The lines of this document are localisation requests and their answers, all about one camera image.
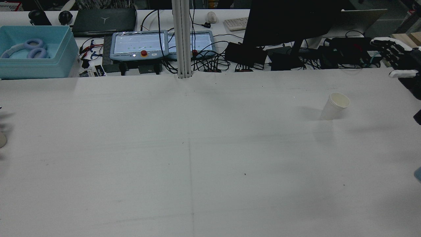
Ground white grey right robot hand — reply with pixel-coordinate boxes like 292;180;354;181
371;37;421;99

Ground wooden board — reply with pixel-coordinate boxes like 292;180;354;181
391;32;421;47

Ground white flat panel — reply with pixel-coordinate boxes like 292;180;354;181
340;9;388;37

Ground white paper cup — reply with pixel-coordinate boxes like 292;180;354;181
320;92;351;121

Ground black Huawei monitor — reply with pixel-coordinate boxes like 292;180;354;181
242;0;342;71

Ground black square box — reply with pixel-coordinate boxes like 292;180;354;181
225;42;268;68

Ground white keyboard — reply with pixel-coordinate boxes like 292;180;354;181
224;16;249;32

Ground grey blue teach pendant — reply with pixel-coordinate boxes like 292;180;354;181
110;30;169;62
168;30;216;60

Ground white table cover sheet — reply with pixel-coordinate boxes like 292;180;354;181
0;67;421;237

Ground black power adapter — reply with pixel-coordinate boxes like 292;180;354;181
138;63;163;75

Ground black ribbed heatsink device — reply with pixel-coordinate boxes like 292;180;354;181
102;35;114;66

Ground black laptop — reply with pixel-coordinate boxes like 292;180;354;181
72;8;137;37

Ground red clip test leads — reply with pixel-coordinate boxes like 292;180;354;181
78;39;104;61

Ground black round device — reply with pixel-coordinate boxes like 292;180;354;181
59;11;73;26

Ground light blue storage box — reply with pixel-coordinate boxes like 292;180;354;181
0;25;79;79

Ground black cylindrical device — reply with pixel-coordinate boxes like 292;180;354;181
28;10;52;26

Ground purple headphones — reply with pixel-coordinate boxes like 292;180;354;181
1;39;50;59

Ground red white basket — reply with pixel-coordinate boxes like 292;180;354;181
0;1;23;12

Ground black device with cables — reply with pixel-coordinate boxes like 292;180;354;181
317;37;384;69

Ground aluminium profile post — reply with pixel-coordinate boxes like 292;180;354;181
172;0;192;79

